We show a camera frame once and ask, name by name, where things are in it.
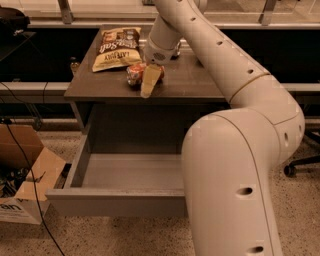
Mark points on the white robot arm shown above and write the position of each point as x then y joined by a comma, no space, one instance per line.
227,155

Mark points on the brown cardboard box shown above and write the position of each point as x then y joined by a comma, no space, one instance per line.
27,170

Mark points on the open grey top drawer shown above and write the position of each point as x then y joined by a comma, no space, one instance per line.
127,165

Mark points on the brown yellow chip bag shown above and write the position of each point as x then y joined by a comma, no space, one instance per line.
118,47

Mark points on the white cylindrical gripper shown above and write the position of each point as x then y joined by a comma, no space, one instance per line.
159,53

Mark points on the black office chair base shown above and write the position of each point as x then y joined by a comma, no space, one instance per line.
290,169

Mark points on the black bag on shelf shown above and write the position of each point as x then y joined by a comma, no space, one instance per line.
12,21

